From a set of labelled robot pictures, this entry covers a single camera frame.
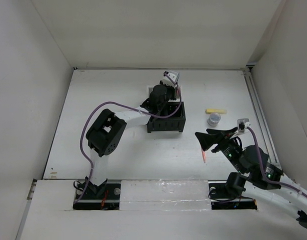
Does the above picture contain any orange red pen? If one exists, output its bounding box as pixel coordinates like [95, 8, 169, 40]
[201, 149, 207, 163]

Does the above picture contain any white slotted organizer box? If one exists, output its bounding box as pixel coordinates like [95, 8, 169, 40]
[146, 85, 184, 102]

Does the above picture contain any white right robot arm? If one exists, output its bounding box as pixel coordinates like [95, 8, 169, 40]
[194, 123, 307, 229]

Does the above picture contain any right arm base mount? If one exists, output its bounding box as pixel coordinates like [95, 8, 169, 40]
[208, 172, 258, 210]

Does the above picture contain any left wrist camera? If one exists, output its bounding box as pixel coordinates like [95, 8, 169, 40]
[161, 70, 180, 86]

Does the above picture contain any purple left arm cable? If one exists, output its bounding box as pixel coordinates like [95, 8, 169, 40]
[74, 72, 183, 205]

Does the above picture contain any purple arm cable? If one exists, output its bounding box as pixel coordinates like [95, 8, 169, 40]
[74, 72, 183, 205]
[245, 126, 307, 202]

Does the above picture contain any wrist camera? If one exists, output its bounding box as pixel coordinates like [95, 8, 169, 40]
[161, 70, 180, 86]
[237, 118, 251, 133]

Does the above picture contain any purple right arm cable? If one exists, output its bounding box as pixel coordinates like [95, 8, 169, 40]
[245, 126, 307, 202]

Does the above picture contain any clear jar of paperclips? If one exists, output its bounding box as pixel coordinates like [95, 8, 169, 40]
[207, 112, 221, 127]

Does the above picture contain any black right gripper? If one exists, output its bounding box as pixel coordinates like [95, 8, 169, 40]
[193, 126, 246, 174]

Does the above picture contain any black slotted organizer box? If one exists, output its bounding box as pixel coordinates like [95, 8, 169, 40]
[146, 101, 186, 133]

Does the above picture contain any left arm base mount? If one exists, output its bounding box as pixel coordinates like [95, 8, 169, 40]
[73, 178, 121, 211]

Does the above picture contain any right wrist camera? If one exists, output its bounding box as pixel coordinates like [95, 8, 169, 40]
[237, 118, 251, 133]

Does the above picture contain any yellow highlighter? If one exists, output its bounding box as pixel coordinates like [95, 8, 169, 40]
[205, 108, 228, 115]

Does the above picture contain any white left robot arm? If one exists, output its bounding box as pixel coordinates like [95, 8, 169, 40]
[79, 72, 186, 199]

